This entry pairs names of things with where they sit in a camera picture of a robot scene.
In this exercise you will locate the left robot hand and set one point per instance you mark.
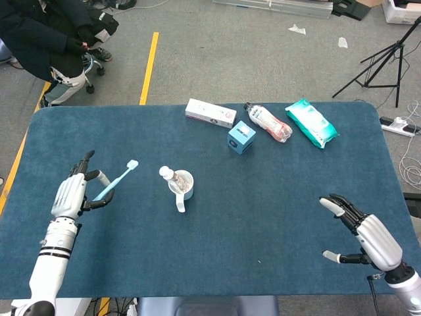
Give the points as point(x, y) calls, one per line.
point(69, 197)

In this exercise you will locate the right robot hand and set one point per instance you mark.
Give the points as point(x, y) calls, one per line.
point(378, 240)

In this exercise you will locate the light blue toothbrush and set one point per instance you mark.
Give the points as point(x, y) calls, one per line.
point(115, 181)

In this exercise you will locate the white toothpaste tube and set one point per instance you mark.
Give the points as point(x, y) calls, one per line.
point(172, 177)

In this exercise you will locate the long white pink box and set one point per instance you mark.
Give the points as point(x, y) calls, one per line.
point(210, 113)

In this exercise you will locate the blue cube speaker box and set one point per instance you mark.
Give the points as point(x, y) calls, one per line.
point(241, 138)

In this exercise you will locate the white plastic bin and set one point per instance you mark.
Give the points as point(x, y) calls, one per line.
point(394, 14)

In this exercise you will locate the yellow floor tape strip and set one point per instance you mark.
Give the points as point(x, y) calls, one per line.
point(149, 66)
point(13, 171)

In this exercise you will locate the white power strip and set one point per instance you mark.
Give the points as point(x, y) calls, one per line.
point(394, 125)

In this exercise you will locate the chrome stool with casters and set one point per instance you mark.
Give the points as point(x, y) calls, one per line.
point(92, 72)

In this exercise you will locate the green wet wipes pack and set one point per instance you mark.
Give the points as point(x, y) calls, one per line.
point(310, 123)

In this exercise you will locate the blue table cloth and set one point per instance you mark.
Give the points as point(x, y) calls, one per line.
point(230, 230)

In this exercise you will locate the pink white plastic package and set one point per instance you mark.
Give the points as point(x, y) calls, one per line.
point(269, 121)

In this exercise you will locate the person in black coat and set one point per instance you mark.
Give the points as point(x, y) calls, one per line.
point(29, 39)

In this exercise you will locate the black tripod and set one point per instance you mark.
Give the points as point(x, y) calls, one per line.
point(398, 75)

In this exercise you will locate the crumpled white paper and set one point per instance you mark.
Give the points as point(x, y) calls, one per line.
point(343, 42)
point(297, 29)

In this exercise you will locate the black metal bracket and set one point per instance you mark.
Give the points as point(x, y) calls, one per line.
point(348, 10)

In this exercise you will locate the aluminium rail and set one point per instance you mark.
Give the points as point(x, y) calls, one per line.
point(296, 10)

